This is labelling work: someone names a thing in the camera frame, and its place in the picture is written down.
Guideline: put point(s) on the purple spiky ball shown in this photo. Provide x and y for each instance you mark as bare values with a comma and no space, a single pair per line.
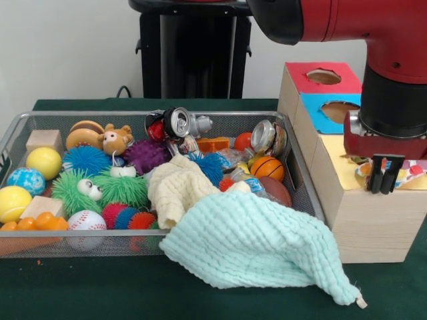
145,155

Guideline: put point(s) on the cream waffle cloth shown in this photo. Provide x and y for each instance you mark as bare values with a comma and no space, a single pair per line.
178,190

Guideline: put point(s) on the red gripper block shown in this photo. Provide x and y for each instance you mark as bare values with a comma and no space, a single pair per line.
373,146

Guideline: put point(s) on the white baseball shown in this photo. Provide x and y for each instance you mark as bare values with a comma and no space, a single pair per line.
87,222

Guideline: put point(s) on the small brown teddy bear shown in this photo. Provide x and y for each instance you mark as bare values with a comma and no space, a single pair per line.
116,138

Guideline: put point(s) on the wooden box with three holes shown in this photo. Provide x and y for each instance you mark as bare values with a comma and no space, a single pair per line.
373,226

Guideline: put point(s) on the colourful dotted cloth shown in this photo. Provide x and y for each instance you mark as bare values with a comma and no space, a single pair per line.
412,173

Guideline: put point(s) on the mint green waffle cloth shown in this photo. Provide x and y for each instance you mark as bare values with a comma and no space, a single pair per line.
253,240

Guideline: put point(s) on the yellow tennis ball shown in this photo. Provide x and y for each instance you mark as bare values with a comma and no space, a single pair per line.
13,204

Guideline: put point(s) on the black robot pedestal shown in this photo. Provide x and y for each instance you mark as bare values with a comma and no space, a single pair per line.
200,50

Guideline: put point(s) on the blue globe ball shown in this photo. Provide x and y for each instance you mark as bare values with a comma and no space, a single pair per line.
26,182

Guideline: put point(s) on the toy hamburger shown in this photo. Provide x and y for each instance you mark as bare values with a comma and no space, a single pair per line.
81,135

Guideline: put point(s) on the dark green table cloth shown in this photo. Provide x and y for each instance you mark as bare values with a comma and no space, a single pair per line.
100,293

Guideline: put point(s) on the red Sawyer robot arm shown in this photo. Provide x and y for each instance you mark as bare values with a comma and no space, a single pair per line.
367,20

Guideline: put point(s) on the blue spiky rubber ball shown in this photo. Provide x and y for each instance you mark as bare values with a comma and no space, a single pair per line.
86,160

